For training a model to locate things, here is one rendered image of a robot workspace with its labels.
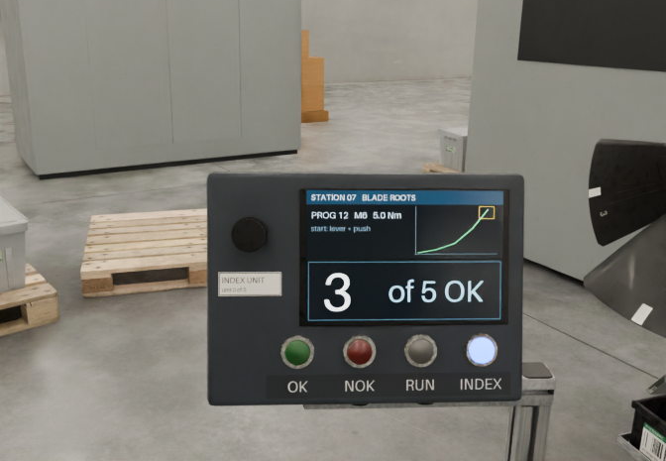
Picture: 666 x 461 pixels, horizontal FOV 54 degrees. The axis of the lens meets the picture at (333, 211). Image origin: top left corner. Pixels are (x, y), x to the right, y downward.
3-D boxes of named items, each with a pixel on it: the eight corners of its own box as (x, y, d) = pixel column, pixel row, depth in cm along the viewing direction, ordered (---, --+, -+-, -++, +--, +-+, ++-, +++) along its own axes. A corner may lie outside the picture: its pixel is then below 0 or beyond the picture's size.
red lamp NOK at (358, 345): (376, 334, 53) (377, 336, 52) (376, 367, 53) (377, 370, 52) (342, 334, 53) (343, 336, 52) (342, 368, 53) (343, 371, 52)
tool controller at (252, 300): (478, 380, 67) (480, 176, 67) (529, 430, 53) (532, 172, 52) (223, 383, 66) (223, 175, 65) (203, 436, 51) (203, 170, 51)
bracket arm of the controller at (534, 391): (541, 389, 65) (544, 362, 64) (552, 405, 62) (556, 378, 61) (302, 393, 64) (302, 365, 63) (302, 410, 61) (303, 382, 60)
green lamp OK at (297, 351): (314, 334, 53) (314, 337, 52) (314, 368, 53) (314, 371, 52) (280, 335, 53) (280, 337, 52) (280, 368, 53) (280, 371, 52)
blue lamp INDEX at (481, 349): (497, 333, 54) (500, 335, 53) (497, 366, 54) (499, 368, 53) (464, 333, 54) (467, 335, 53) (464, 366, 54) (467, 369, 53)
